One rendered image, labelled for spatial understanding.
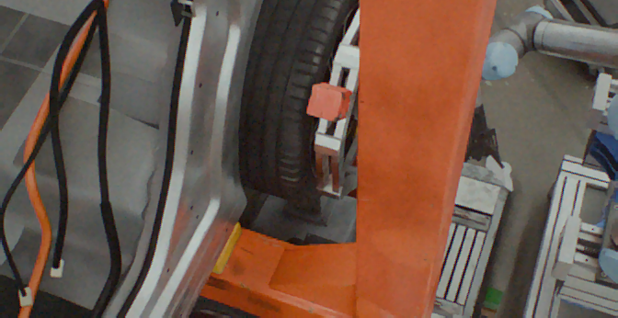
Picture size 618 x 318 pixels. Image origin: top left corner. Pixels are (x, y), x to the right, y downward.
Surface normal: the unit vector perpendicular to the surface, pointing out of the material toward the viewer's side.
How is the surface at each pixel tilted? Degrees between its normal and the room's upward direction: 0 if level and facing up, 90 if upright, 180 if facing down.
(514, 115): 0
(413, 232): 90
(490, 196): 0
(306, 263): 36
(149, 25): 45
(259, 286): 0
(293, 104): 50
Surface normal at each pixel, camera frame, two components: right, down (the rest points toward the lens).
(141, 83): -0.34, 0.37
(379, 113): -0.37, 0.77
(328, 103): -0.29, 0.13
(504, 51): 0.47, 0.04
